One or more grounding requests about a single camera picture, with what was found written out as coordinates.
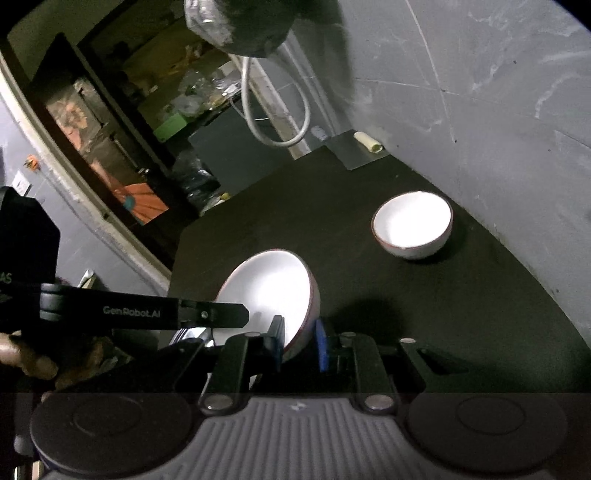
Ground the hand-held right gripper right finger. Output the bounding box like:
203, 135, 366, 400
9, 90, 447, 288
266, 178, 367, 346
316, 318, 468, 414

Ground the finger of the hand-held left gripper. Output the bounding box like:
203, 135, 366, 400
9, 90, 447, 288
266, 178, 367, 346
39, 283, 250, 331

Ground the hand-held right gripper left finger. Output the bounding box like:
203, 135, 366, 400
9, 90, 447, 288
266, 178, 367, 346
134, 316, 285, 414

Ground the white ceramic bowl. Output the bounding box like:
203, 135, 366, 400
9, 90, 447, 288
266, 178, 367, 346
215, 249, 321, 363
372, 191, 454, 260

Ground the person's left hand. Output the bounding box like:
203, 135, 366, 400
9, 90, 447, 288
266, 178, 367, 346
0, 331, 106, 393

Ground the orange printed poster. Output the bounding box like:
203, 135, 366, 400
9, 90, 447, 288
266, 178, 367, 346
46, 99, 170, 226

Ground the black plastic bag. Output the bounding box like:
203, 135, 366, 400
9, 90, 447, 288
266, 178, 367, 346
177, 156, 221, 216

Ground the dark wooden door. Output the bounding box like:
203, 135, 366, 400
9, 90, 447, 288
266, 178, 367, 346
28, 32, 172, 268

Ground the dark metal cabinet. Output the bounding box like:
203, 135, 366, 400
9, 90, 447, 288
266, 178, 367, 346
187, 104, 297, 195

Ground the green box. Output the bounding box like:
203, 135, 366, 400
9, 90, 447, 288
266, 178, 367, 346
154, 114, 188, 143

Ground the wooden storage shelf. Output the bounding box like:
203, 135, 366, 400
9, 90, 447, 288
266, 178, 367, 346
90, 18, 243, 121

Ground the pile of clear plastic bags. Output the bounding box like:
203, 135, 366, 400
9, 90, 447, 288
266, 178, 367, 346
178, 69, 232, 114

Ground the hanging plastic bag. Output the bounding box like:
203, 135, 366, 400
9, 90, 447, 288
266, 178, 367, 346
184, 0, 297, 59

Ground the cleaver with white handle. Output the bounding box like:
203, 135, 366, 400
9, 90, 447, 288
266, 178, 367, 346
323, 130, 386, 171

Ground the white hose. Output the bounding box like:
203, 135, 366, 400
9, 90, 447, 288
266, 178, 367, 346
240, 54, 311, 148

